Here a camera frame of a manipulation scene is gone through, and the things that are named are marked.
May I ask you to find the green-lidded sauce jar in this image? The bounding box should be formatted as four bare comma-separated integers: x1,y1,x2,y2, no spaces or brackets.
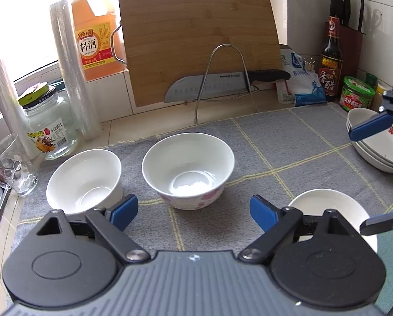
339,76,376,112

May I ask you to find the metal wire rack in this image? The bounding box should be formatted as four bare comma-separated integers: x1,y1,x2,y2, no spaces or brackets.
194,43,261,125

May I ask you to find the black-handled kitchen knife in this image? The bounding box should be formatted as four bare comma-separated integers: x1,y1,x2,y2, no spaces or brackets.
164,69,291,103

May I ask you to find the glass jar with dark lid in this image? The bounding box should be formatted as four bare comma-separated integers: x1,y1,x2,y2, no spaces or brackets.
18,82,79,160

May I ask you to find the small yellowish jar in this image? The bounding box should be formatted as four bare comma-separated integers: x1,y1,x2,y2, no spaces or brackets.
372,84,390,111

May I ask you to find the white porcelain bowl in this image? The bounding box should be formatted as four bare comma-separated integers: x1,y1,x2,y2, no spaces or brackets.
141,132,235,210
287,189,378,254
46,149,124,216

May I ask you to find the wide plastic wrap roll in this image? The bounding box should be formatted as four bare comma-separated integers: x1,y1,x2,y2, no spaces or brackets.
49,0,102,140

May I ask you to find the dark red knife block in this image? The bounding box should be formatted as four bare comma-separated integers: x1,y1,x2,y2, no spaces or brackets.
339,23,365,80

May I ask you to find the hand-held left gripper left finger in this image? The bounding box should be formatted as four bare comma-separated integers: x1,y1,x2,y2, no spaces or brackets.
36,194,151,264

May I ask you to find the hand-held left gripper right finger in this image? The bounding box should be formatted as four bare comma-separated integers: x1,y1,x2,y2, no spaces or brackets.
238,194,360,265

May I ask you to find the clear glass cup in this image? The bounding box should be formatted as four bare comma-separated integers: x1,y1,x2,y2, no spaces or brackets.
0,133,39,198

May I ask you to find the grey and teal checked mat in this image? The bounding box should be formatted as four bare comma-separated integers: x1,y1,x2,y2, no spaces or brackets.
6,107,393,307

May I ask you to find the narrow plastic wrap roll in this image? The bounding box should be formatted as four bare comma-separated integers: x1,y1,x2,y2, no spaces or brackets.
0,58,36,152

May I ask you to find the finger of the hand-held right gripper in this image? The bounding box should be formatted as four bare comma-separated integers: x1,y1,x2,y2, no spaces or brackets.
348,87,393,142
359,209,393,236

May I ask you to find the bamboo cutting board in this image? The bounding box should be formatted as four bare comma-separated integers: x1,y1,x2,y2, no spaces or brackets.
117,0,283,108

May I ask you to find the orange cooking wine bottle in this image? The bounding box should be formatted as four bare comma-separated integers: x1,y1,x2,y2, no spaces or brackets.
71,0,128,81

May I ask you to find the white and blue salt bag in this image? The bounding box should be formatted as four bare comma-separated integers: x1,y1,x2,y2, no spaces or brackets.
276,44,327,107

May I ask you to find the dark vinegar bottle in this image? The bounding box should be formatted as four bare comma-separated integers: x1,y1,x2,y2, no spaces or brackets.
320,16,345,102

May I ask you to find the small green-capped bottle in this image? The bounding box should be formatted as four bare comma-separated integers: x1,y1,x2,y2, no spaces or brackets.
364,72,379,89

